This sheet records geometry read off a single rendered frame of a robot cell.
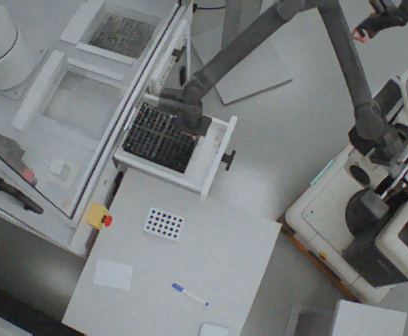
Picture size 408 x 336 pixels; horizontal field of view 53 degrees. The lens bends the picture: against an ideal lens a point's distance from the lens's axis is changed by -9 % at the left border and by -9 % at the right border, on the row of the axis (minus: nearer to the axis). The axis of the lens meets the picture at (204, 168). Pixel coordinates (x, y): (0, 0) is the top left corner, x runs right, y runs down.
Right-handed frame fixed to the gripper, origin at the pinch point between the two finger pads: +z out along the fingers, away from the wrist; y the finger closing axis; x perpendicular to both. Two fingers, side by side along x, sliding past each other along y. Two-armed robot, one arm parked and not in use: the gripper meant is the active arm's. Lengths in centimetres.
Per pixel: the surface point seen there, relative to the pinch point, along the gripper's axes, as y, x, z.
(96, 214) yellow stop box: -18.8, -35.5, 3.8
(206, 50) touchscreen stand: -31, 90, 89
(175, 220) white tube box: 2.9, -24.4, 19.2
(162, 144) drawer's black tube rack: -9.0, -5.4, 4.8
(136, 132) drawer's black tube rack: -19.5, -4.0, 6.6
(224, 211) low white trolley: 17.2, -15.0, 19.8
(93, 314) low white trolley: -10, -66, 20
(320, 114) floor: 45, 79, 96
